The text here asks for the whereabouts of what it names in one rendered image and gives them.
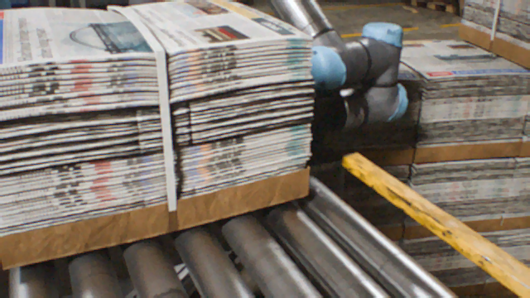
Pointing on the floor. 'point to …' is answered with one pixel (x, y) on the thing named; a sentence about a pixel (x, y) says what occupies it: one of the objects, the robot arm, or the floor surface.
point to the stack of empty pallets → (438, 5)
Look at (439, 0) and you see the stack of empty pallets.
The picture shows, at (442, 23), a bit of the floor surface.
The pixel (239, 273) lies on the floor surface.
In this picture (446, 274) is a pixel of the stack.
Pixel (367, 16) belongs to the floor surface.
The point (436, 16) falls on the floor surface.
